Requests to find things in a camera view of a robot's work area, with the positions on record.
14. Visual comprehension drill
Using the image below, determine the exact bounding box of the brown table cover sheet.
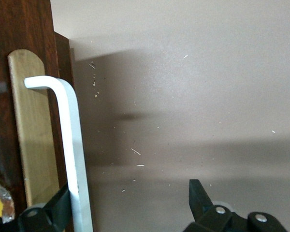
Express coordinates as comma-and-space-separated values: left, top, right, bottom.
49, 0, 290, 232

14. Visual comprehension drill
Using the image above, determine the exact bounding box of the dark brown wooden cabinet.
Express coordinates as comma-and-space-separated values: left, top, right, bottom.
53, 31, 75, 184

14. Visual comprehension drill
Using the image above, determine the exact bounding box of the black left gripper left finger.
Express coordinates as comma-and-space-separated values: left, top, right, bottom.
0, 183, 72, 232

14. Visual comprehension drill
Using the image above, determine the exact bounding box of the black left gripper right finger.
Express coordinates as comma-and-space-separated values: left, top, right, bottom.
183, 178, 289, 232

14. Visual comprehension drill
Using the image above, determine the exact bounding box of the wooden drawer with white handle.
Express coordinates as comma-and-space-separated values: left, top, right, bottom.
0, 0, 94, 232

